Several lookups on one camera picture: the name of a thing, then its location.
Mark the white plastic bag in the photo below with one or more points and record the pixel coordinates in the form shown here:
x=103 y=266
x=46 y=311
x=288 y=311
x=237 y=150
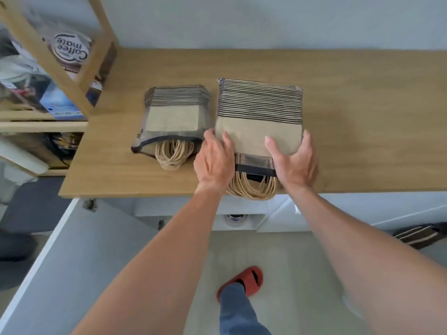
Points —
x=19 y=76

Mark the person's left forearm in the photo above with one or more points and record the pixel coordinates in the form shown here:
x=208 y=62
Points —
x=157 y=268

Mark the person's left thumb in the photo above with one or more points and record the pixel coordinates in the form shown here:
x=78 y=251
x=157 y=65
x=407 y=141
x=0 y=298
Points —
x=228 y=144

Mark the dark packets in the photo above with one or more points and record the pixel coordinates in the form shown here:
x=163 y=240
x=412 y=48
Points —
x=68 y=144

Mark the blue packet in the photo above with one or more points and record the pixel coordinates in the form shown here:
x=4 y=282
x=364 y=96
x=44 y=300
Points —
x=61 y=104

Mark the red slipper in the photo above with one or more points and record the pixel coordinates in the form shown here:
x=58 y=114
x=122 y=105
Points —
x=249 y=279

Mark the metal table bracket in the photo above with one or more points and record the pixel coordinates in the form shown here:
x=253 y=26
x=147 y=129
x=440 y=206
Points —
x=90 y=204

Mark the person's leg in blue jeans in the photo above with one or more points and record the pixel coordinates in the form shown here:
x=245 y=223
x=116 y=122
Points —
x=237 y=313

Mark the person's right hand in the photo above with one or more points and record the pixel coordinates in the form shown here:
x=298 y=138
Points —
x=296 y=169

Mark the large pack of paper bags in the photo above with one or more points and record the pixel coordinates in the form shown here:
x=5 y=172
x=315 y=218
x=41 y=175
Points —
x=258 y=111

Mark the person's right forearm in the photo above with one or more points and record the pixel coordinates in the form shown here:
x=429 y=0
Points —
x=366 y=268

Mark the white paper roll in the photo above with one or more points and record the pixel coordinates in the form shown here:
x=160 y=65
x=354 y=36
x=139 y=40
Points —
x=22 y=153

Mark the person's right thumb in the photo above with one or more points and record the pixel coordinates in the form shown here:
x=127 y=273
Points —
x=272 y=146

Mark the brown striped cloth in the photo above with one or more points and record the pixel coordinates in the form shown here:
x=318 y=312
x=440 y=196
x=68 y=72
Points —
x=419 y=235

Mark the tape roll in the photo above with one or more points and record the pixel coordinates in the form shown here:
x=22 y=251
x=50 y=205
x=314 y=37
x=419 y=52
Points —
x=235 y=218

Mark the person's left hand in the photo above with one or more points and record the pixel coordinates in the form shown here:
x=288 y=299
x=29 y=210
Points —
x=213 y=167

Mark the dark grey chair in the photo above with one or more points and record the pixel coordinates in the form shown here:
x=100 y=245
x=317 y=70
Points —
x=24 y=219

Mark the white and brown creamer bag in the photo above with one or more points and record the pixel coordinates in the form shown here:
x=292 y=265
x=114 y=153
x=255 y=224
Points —
x=71 y=52

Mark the wooden shelf rack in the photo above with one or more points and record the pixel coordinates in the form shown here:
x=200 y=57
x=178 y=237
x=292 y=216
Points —
x=70 y=80

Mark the small pack of paper bags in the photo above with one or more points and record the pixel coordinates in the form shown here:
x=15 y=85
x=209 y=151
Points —
x=174 y=116

